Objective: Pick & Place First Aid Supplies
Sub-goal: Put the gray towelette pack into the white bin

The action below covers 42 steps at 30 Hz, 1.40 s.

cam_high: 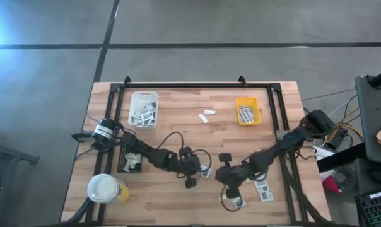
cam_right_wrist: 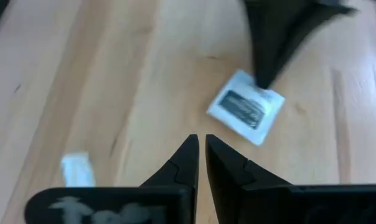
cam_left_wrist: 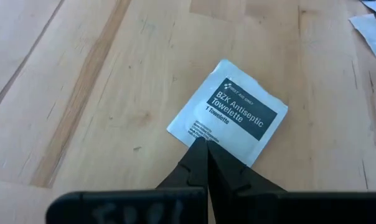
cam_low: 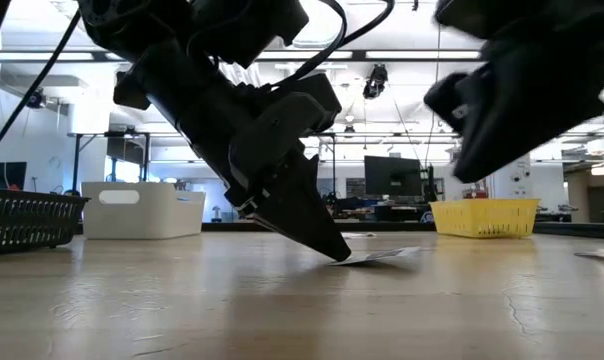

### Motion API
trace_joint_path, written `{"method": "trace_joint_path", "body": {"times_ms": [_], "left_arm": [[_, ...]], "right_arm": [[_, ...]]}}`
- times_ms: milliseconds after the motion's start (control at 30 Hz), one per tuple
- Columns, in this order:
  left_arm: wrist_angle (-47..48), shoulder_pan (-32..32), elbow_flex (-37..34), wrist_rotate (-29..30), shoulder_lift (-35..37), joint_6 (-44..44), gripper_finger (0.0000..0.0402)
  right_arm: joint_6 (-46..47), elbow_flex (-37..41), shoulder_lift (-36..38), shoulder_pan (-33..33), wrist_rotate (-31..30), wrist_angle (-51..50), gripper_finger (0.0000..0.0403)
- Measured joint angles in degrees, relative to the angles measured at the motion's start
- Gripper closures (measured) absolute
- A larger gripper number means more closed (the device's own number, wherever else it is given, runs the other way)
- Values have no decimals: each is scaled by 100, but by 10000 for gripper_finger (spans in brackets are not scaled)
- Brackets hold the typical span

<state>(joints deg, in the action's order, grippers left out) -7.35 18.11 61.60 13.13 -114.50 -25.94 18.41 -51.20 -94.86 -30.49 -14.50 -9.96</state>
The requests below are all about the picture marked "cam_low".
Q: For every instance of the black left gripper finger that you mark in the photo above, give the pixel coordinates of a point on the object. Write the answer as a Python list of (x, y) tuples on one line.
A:
[(302, 220)]

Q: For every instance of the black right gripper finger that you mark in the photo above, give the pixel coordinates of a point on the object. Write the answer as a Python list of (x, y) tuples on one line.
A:
[(522, 115), (449, 100)]

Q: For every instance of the white antiseptic towelette packet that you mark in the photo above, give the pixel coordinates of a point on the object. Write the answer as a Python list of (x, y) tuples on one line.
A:
[(377, 256)]

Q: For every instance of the small white packet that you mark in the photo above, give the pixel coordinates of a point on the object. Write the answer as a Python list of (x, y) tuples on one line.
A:
[(359, 235)]

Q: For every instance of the white round column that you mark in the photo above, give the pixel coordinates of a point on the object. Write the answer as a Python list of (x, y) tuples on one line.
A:
[(517, 185)]

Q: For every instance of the black computer monitor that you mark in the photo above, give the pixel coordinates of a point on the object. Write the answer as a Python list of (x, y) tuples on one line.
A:
[(392, 175)]

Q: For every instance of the yellow plastic basket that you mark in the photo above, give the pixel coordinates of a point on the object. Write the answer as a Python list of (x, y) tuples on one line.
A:
[(484, 217)]

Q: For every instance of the white plastic bin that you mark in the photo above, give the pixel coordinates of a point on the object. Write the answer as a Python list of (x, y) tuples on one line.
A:
[(142, 212)]

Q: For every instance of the large white gauze packet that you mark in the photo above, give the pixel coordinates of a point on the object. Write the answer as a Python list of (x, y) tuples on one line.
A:
[(602, 254)]

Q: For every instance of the black plastic basket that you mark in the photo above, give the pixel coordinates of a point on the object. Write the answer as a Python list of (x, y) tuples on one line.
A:
[(27, 220)]

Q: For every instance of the black ceiling camera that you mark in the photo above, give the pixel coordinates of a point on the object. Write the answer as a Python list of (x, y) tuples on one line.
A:
[(37, 101), (376, 82)]

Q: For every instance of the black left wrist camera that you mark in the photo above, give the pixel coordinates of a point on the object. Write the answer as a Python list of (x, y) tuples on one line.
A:
[(292, 105)]

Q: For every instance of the black metal table frame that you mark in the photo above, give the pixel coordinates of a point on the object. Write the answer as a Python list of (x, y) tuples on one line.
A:
[(407, 226)]

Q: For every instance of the black wall monitor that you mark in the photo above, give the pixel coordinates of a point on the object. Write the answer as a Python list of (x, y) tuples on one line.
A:
[(4, 175)]

